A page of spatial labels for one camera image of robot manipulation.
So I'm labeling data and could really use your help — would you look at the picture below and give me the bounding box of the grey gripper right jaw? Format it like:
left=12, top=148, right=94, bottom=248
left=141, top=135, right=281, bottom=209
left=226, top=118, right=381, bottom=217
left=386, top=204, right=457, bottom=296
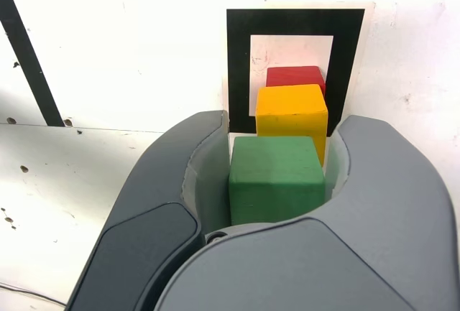
left=154, top=113, right=460, bottom=311

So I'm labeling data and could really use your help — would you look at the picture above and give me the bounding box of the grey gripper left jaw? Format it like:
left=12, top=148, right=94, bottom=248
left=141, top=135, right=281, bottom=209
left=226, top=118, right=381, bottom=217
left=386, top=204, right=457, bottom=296
left=66, top=109, right=233, bottom=311

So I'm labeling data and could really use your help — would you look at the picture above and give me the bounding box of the green cube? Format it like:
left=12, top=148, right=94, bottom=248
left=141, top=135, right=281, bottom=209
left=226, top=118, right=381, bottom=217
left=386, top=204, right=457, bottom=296
left=228, top=136, right=326, bottom=226

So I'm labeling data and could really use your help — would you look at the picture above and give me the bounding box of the yellow cube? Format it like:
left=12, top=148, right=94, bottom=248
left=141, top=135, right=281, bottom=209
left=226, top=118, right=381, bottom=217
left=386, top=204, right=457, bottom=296
left=254, top=83, right=330, bottom=168

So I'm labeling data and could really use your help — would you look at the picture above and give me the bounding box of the red cube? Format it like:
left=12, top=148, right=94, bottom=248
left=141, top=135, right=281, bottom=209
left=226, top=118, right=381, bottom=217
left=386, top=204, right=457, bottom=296
left=266, top=65, right=326, bottom=98

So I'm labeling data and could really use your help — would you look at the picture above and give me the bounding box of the black tape square outline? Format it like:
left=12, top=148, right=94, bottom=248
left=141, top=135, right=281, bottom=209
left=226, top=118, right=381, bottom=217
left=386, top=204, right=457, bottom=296
left=226, top=8, right=366, bottom=136

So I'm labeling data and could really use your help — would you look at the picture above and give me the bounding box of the black tape strip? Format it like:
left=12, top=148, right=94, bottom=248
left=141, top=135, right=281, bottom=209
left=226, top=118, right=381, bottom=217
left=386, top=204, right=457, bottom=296
left=0, top=0, right=65, bottom=127

